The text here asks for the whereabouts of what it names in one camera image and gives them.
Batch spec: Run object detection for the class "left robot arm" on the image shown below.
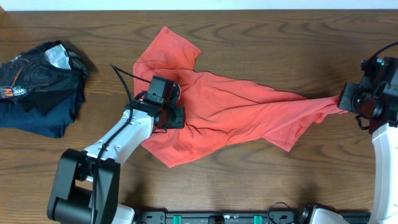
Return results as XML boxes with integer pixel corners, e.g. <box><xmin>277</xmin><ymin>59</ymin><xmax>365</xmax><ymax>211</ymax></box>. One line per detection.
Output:
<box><xmin>47</xmin><ymin>76</ymin><xmax>185</xmax><ymax>224</ymax></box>

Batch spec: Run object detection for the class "navy blue folded garment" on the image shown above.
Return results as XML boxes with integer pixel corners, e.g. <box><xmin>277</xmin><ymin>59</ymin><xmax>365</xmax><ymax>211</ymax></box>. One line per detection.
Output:
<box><xmin>1</xmin><ymin>91</ymin><xmax>84</xmax><ymax>138</ymax></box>

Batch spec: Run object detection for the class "red t-shirt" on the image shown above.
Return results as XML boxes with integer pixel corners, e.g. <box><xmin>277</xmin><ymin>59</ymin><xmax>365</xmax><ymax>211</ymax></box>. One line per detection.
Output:
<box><xmin>133</xmin><ymin>27</ymin><xmax>339</xmax><ymax>167</ymax></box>

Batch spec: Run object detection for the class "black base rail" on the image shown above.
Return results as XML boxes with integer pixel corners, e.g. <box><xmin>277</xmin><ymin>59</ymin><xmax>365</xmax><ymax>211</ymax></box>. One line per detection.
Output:
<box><xmin>60</xmin><ymin>210</ymin><xmax>371</xmax><ymax>224</ymax></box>

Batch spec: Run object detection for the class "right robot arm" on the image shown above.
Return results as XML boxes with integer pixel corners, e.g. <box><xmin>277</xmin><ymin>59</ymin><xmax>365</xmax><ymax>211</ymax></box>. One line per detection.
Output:
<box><xmin>338</xmin><ymin>55</ymin><xmax>397</xmax><ymax>224</ymax></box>

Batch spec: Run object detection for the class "black graphic t-shirt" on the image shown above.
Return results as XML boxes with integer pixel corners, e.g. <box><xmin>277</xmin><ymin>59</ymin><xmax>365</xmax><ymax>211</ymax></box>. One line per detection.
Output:
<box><xmin>1</xmin><ymin>40</ymin><xmax>90</xmax><ymax>114</ymax></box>

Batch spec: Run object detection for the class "small black cable loop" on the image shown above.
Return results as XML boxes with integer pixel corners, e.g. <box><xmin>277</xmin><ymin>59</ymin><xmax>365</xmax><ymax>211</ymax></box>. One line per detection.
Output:
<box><xmin>266</xmin><ymin>202</ymin><xmax>296</xmax><ymax>224</ymax></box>

